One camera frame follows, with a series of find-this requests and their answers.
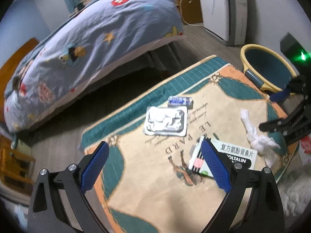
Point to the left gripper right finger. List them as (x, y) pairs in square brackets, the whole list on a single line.
[(252, 202)]

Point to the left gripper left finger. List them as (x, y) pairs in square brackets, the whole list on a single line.
[(46, 212)]

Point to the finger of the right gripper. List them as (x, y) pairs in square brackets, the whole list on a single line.
[(279, 96), (273, 125)]

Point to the teal yellow trash basket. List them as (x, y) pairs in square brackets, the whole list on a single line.
[(267, 70)]

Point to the white crumpled tissue right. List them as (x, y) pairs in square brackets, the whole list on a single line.
[(264, 145)]

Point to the blue white printed box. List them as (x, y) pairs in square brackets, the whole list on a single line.
[(305, 149)]

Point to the small wooden shelf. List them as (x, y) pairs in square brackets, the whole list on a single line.
[(16, 168)]

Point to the green beige patterned rug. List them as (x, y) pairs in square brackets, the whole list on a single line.
[(143, 187)]

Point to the small blue white packet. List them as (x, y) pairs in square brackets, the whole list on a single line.
[(179, 101)]

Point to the silver blister pack tray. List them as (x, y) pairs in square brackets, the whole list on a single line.
[(166, 121)]

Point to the white air purifier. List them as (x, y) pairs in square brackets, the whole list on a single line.
[(225, 20)]

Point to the wooden bedside cabinet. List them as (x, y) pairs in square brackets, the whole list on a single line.
[(190, 11)]

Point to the wooden bed headboard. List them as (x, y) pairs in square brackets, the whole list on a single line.
[(10, 66)]

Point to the bed with grey skirt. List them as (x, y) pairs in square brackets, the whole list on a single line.
[(160, 55)]

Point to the blue cartoon print duvet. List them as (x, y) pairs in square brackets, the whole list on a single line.
[(85, 53)]

